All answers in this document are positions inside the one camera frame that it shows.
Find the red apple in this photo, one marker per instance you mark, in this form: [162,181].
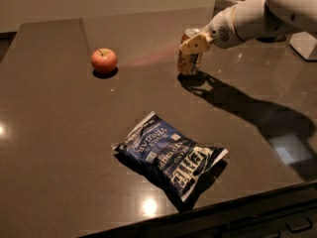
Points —
[104,60]

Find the orange soda can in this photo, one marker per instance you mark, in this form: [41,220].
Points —
[188,64]

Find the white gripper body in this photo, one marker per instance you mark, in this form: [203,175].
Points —
[220,30]

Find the black drawer handle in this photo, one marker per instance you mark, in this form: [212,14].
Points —
[299,225]

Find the steel counter box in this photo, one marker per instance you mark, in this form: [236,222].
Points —
[221,5]

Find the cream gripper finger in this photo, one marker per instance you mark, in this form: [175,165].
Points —
[199,44]

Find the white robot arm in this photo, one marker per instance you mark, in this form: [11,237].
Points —
[252,19]

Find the blue chip bag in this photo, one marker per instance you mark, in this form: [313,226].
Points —
[166,157]

